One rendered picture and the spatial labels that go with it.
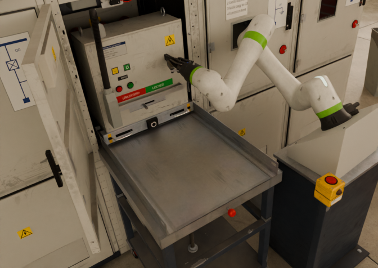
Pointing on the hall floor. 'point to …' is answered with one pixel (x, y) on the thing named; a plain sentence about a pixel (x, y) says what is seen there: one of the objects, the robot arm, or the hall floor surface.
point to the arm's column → (277, 223)
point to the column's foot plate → (349, 259)
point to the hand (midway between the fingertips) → (169, 58)
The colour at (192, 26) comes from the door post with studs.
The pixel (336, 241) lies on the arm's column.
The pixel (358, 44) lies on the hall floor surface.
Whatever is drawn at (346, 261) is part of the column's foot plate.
